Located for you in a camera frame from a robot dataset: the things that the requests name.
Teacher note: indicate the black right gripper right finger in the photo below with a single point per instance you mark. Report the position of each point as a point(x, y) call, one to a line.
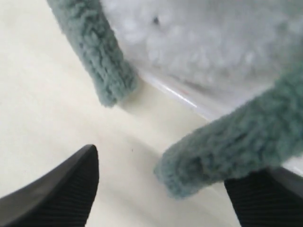
point(269, 198)

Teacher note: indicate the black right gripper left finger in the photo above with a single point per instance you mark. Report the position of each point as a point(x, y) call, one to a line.
point(61, 198)

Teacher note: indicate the white plush snowman toy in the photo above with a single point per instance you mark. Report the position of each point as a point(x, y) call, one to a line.
point(213, 43)

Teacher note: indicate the green knitted scarf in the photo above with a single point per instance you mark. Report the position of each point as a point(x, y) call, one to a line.
point(263, 133)

